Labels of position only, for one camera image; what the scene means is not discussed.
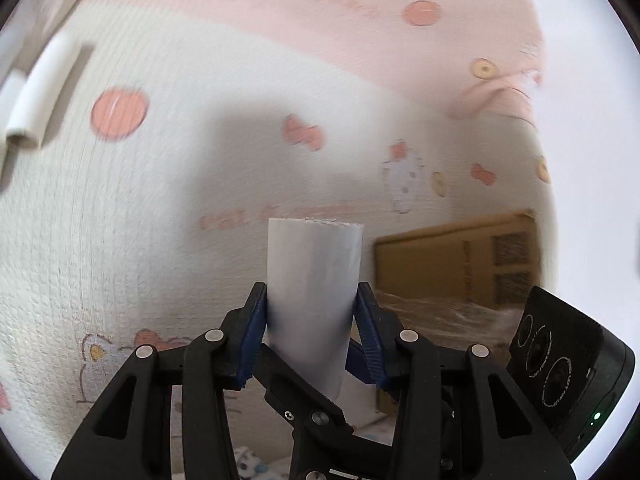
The pink white printed blanket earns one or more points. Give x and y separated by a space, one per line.
200 110

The clear plastic wrap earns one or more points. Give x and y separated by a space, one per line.
450 316

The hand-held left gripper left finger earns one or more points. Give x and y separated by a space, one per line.
252 342

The brown cardboard box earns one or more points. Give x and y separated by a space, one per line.
440 255

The white paper tube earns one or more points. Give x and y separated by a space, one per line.
310 285
42 91

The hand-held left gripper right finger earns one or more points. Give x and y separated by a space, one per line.
371 347

